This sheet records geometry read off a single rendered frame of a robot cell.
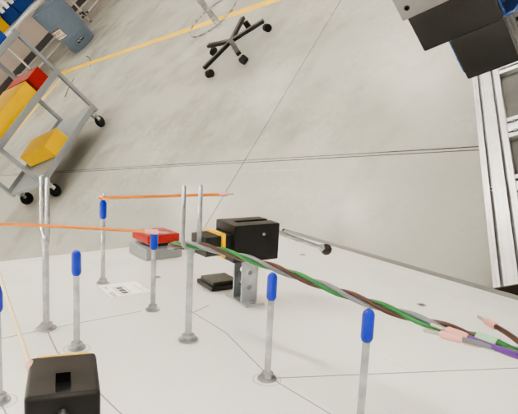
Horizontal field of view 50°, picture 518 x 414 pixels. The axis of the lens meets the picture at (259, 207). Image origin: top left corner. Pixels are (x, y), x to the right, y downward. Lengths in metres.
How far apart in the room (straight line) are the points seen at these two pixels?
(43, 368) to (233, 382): 0.18
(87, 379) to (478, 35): 0.89
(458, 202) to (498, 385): 1.61
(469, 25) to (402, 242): 1.16
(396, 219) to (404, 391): 1.70
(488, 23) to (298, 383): 0.75
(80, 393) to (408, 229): 1.86
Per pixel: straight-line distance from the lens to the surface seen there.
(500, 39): 1.06
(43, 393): 0.29
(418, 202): 2.15
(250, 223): 0.60
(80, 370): 0.31
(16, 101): 4.57
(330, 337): 0.55
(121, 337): 0.53
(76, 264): 0.49
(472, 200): 2.07
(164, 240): 0.79
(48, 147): 4.57
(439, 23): 1.03
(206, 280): 0.67
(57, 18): 7.45
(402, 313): 0.36
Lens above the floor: 1.49
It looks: 34 degrees down
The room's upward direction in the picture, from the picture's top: 43 degrees counter-clockwise
